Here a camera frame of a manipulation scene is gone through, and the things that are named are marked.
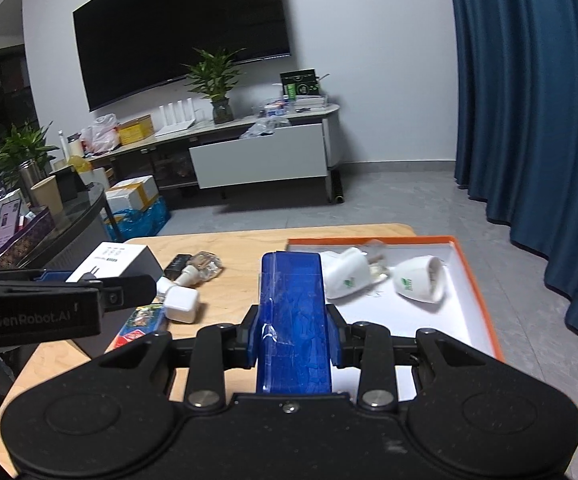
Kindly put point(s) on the white spray bottle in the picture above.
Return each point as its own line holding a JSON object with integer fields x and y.
{"x": 63, "y": 145}

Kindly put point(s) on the blue rectangular box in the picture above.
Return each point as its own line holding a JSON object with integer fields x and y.
{"x": 294, "y": 310}

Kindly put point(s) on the blue plastic bag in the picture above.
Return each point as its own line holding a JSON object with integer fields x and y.
{"x": 141, "y": 222}

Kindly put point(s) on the beige paper cup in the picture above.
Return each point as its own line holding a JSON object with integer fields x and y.
{"x": 48, "y": 195}

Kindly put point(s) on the blue curtain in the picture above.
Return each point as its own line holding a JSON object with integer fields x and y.
{"x": 534, "y": 110}

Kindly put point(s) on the white router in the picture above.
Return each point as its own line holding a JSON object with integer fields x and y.
{"x": 176, "y": 122}

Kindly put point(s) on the white and yellow carton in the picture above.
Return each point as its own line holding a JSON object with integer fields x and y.
{"x": 131, "y": 194}

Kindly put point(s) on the potted plant in glass vase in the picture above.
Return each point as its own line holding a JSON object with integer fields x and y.
{"x": 219, "y": 90}

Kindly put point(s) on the large leafy potted plant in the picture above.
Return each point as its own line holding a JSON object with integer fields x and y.
{"x": 21, "y": 145}

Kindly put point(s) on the colourful card box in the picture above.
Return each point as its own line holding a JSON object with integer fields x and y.
{"x": 141, "y": 322}

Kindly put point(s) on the white plug adapter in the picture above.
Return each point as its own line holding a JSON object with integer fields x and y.
{"x": 346, "y": 272}
{"x": 416, "y": 280}

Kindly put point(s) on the glass side table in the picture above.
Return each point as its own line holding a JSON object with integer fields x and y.
{"x": 79, "y": 220}

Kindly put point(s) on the purple patterned box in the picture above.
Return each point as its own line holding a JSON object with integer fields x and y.
{"x": 24, "y": 240}

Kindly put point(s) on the clear glass bulb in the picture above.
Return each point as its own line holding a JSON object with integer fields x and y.
{"x": 375, "y": 255}

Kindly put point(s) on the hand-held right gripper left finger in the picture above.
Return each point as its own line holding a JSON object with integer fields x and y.
{"x": 255, "y": 337}

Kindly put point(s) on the clear plastic bags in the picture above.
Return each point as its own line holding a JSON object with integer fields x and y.
{"x": 264, "y": 125}

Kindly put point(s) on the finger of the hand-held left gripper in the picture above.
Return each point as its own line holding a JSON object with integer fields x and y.
{"x": 129, "y": 292}
{"x": 59, "y": 275}

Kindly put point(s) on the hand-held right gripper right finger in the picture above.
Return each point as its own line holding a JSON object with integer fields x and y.
{"x": 334, "y": 335}

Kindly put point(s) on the grey television cabinet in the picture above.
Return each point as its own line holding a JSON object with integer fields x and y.
{"x": 259, "y": 157}

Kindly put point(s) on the white and red plastic bag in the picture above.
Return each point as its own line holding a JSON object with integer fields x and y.
{"x": 100, "y": 135}

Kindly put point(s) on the white cardboard box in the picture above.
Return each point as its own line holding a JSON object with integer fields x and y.
{"x": 119, "y": 257}

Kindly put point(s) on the black television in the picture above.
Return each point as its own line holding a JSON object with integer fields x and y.
{"x": 179, "y": 25}

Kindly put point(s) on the yellow bag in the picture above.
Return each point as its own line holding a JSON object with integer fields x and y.
{"x": 80, "y": 164}

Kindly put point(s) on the white pill bottle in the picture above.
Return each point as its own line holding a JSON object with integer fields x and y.
{"x": 186, "y": 276}

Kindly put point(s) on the black and green box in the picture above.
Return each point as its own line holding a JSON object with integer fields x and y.
{"x": 301, "y": 82}

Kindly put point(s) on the white cube charger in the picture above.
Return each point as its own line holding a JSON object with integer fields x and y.
{"x": 181, "y": 304}

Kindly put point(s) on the small black box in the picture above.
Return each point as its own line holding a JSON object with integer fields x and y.
{"x": 176, "y": 264}

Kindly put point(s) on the orange-rimmed white box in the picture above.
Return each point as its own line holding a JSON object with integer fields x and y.
{"x": 449, "y": 325}

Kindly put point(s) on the yellow box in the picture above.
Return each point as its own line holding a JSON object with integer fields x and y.
{"x": 136, "y": 131}

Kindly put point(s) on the black cylinder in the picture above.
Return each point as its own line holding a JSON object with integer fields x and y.
{"x": 338, "y": 187}

